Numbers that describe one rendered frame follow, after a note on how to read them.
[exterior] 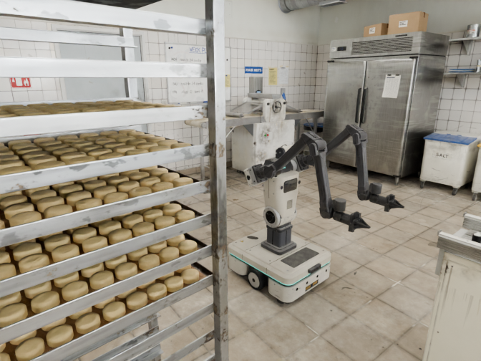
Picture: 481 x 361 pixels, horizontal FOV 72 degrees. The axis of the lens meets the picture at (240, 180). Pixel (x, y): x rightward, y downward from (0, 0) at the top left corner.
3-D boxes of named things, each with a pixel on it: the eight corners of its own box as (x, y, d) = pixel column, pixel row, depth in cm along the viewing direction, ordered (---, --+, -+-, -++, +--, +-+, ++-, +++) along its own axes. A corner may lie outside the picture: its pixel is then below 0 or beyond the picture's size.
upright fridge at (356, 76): (426, 177, 519) (450, 36, 459) (395, 188, 467) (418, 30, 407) (349, 160, 626) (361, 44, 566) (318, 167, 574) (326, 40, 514)
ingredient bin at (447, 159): (414, 188, 471) (423, 134, 448) (433, 179, 510) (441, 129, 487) (457, 198, 431) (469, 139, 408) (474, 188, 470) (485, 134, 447)
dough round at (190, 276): (189, 272, 95) (189, 266, 95) (202, 277, 93) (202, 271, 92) (177, 281, 91) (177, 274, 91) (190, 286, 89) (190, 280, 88)
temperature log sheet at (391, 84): (397, 98, 446) (401, 74, 437) (396, 98, 444) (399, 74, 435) (382, 97, 462) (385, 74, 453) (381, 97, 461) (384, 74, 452)
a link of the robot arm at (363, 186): (359, 132, 215) (350, 133, 208) (368, 132, 211) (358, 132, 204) (364, 198, 219) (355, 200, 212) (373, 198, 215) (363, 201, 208)
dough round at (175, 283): (165, 281, 91) (164, 275, 90) (184, 281, 91) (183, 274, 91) (163, 293, 86) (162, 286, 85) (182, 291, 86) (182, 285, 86)
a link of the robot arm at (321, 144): (316, 124, 185) (304, 127, 178) (329, 145, 181) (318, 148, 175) (271, 166, 217) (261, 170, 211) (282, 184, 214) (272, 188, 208)
